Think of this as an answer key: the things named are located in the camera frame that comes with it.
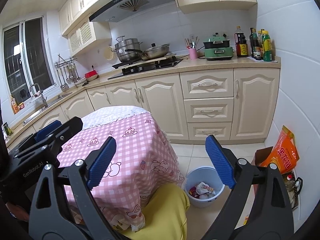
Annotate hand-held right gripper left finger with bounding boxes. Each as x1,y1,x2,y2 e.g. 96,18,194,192
29,136,118,240

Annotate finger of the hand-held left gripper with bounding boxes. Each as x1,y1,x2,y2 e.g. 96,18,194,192
15,117,83,167
9,120,62,155

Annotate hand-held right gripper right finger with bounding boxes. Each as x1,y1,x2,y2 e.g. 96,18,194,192
201,134,294,240

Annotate light blue plastic bin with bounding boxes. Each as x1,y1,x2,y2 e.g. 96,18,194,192
184,166,225,208

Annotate steel sink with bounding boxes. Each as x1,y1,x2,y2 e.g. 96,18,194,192
23,91,73,125

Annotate steel faucet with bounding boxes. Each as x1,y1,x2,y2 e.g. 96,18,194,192
29,83,48,108

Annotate pink checked tablecloth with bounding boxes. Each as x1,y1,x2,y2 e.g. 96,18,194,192
56,110,185,232

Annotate small cream drawer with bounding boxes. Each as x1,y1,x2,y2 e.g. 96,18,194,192
187,122,232,141

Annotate small green bottle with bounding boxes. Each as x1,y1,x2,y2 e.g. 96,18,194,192
2,122,13,137

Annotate metal ladle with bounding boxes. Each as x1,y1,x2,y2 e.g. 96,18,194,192
56,69,69,92

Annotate medium cream drawer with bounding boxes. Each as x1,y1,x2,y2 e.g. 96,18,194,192
184,97,234,123

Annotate orange rice bag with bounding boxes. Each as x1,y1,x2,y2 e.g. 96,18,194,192
260,125,300,174

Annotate metal utensil rack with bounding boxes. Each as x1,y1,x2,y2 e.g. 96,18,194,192
54,54,78,68

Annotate sliding window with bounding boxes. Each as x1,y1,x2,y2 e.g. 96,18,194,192
2,17,56,98

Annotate large cream drawer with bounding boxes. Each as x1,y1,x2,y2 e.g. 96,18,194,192
180,70,234,99

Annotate cream base cabinets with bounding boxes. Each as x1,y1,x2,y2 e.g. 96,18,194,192
5,67,280,153

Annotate steel steamer pot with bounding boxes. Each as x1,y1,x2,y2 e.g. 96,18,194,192
112,36,143,62

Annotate black gas stove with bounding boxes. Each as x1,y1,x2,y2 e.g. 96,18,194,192
107,57,184,80

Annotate green electric cooker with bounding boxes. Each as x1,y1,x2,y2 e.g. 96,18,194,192
202,32,235,61

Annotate pink utensil holder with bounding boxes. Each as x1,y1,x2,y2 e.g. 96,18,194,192
184,36,200,60

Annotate white tray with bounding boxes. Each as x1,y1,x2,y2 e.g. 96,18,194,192
247,56,278,64

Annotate steel frying pan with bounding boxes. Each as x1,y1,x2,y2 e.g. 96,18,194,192
125,43,170,60

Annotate soy sauce bottle red label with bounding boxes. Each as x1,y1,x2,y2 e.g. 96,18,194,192
234,26,249,57

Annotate group of condiment bottles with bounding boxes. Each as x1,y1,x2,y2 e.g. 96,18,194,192
261,31,272,62

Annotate dark glass bottle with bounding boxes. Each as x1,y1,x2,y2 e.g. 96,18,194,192
249,28,259,55

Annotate small cream lattice wall cabinet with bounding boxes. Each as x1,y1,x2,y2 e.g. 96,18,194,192
67,15,112,56

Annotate cream wall cabinet row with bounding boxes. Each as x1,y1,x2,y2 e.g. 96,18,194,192
59,0,130,36

